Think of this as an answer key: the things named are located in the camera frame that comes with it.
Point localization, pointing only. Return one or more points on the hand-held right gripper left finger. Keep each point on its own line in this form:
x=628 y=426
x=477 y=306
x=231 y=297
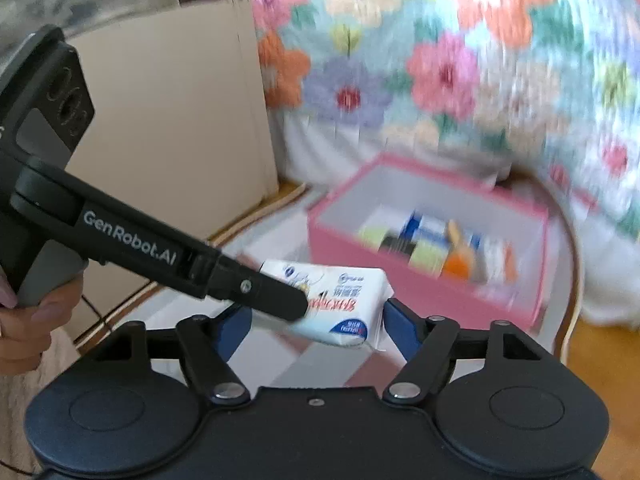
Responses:
x=232 y=327

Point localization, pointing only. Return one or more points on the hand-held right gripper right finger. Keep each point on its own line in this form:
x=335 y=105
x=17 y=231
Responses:
x=400 y=326

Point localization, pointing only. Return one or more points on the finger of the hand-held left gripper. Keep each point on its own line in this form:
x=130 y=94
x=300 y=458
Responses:
x=250 y=287

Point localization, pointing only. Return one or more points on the white tissue packet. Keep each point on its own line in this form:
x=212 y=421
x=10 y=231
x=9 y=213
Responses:
x=345 y=305

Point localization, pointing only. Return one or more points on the green yarn ball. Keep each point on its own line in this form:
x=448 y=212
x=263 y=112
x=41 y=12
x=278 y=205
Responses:
x=425 y=257

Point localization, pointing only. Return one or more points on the orange makeup sponge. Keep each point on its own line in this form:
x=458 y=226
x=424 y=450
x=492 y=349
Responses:
x=457 y=266

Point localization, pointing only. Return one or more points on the pink cardboard box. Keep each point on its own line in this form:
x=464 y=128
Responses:
x=350 y=255

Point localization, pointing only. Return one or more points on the blue wet wipes packet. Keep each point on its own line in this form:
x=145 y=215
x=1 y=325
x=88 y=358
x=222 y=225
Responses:
x=430 y=227

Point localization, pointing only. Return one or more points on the foundation bottle with gold cap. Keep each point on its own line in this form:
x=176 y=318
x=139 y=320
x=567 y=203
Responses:
x=455 y=235

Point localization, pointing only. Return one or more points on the orange and white card box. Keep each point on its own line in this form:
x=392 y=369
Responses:
x=500 y=262

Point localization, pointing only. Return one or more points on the person's left hand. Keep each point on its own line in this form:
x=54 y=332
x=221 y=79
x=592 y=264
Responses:
x=35 y=330

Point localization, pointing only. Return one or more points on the checkered cat rug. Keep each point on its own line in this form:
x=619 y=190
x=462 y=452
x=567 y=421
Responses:
x=320 y=360

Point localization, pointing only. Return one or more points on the beige cardboard board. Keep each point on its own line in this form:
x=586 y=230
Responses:
x=175 y=110

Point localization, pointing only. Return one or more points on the floral quilt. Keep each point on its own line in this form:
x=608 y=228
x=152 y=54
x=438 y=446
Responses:
x=450 y=60

